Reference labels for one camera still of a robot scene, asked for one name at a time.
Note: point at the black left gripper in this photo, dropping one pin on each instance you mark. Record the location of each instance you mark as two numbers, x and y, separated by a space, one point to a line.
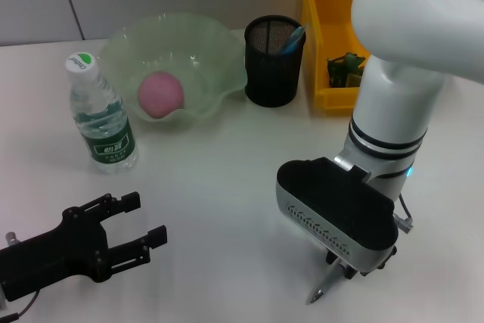
56 251

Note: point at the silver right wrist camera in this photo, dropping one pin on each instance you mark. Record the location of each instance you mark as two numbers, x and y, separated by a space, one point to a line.
332 202

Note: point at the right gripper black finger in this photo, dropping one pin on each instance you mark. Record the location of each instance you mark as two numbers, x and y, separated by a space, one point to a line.
387 258
349 270

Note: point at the blue scissors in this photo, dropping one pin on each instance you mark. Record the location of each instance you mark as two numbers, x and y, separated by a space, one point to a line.
293 41

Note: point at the black mesh pen holder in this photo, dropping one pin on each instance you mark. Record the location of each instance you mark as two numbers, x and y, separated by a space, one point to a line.
272 77

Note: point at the clear water bottle green label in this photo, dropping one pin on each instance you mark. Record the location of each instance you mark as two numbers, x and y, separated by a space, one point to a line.
98 111

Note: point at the yellow plastic bin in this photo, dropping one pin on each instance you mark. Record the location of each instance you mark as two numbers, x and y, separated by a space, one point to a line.
332 5

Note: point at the green glass fruit plate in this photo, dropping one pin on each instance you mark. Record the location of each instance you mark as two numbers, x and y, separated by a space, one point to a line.
211 58

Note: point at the pink peach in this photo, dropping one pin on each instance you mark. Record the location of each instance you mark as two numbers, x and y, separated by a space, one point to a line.
160 94

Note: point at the silver clear pen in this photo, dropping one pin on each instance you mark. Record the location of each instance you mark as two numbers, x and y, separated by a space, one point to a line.
325 281

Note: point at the green plastic wrapper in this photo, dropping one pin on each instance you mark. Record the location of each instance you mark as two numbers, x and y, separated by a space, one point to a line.
344 71

